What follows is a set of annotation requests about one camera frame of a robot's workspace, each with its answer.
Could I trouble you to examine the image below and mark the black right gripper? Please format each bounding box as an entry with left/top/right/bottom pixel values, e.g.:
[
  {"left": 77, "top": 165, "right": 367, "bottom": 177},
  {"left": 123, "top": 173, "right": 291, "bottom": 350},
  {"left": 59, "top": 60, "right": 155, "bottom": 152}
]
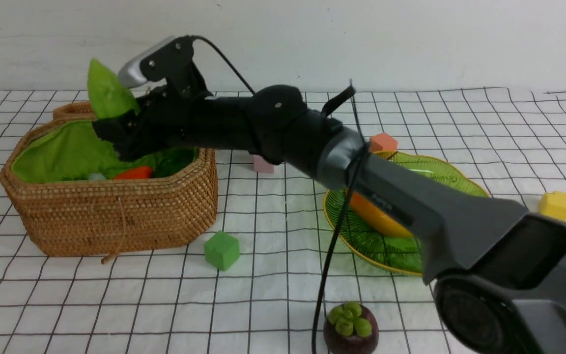
[{"left": 92, "top": 86, "right": 214, "bottom": 163}]

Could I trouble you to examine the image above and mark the yellow foam cube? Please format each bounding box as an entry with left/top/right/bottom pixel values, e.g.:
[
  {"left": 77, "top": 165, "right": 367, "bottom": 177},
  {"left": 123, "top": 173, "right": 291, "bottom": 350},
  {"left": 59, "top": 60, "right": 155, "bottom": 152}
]
[{"left": 538, "top": 191, "right": 566, "bottom": 222}]

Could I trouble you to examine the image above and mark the white toy radish with leaves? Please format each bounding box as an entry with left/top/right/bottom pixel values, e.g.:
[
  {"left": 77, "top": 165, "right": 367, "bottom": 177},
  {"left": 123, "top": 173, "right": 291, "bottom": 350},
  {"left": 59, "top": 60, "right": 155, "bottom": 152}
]
[{"left": 86, "top": 173, "right": 107, "bottom": 181}]

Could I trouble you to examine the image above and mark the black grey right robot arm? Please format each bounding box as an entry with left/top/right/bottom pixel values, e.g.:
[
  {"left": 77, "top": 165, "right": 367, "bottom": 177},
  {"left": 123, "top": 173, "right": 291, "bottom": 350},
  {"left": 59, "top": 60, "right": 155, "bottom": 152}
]
[{"left": 93, "top": 85, "right": 566, "bottom": 354}]

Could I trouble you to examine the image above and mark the purple toy mangosteen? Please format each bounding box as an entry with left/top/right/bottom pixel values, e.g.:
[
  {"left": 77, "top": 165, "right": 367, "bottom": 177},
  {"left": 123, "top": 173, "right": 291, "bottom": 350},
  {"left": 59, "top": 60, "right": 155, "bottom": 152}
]
[{"left": 323, "top": 301, "right": 379, "bottom": 354}]

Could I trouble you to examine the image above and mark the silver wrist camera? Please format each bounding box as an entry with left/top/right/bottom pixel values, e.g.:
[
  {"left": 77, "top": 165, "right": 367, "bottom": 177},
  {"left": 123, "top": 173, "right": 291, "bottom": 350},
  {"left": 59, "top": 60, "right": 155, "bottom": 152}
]
[{"left": 117, "top": 36, "right": 195, "bottom": 89}]

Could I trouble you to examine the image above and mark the orange foam cube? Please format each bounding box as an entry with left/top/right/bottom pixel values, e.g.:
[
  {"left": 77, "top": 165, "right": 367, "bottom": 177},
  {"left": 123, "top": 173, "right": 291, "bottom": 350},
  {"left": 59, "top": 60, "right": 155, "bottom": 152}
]
[{"left": 369, "top": 132, "right": 398, "bottom": 152}]

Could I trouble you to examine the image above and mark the green glass leaf plate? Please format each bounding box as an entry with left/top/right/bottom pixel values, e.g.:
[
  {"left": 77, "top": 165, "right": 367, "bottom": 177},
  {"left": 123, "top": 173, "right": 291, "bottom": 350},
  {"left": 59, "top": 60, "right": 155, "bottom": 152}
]
[{"left": 339, "top": 151, "right": 488, "bottom": 276}]

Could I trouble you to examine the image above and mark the orange yellow toy mango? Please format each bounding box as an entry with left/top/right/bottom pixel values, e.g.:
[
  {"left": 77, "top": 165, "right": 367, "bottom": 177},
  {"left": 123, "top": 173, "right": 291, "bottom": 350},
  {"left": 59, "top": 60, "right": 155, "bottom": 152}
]
[{"left": 349, "top": 192, "right": 413, "bottom": 239}]

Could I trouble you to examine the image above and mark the orange toy carrot with leaves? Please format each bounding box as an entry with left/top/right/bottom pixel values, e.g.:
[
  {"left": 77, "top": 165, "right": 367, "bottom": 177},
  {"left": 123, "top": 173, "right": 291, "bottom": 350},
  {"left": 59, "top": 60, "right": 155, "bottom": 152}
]
[{"left": 112, "top": 147, "right": 196, "bottom": 180}]

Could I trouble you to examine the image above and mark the woven wicker basket lid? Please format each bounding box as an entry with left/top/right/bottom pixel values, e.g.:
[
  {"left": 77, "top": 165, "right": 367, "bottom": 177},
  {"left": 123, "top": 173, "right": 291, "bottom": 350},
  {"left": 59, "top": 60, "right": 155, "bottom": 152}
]
[{"left": 52, "top": 101, "right": 96, "bottom": 119}]

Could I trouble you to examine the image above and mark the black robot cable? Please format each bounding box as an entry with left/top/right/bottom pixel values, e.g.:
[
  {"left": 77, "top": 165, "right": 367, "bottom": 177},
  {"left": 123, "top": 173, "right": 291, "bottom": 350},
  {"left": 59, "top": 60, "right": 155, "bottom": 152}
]
[{"left": 190, "top": 35, "right": 368, "bottom": 354}]

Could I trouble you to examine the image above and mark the white checkered tablecloth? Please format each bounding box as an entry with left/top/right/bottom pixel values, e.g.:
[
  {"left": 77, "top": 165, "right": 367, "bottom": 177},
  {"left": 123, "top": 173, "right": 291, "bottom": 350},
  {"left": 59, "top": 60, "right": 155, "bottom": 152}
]
[{"left": 0, "top": 88, "right": 566, "bottom": 354}]

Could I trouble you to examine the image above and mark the green foam cube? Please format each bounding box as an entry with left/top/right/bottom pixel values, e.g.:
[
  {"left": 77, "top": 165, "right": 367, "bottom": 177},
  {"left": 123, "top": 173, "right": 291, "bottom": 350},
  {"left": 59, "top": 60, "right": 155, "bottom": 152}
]
[{"left": 204, "top": 231, "right": 240, "bottom": 271}]

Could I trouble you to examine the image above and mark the woven wicker basket green lining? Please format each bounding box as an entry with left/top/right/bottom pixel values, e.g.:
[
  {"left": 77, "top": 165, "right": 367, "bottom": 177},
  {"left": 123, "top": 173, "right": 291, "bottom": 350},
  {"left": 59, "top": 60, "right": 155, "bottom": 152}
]
[{"left": 0, "top": 117, "right": 219, "bottom": 258}]

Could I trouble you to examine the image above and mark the green toy bitter gourd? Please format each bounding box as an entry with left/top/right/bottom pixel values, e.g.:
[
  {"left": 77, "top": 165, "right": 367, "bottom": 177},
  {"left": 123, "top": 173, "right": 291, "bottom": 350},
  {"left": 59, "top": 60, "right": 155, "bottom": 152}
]
[{"left": 86, "top": 58, "right": 140, "bottom": 119}]

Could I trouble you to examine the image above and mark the pink foam cube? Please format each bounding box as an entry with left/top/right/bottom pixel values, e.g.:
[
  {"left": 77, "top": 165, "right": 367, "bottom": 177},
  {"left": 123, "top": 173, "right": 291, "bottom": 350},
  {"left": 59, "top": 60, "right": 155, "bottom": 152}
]
[{"left": 251, "top": 155, "right": 276, "bottom": 174}]

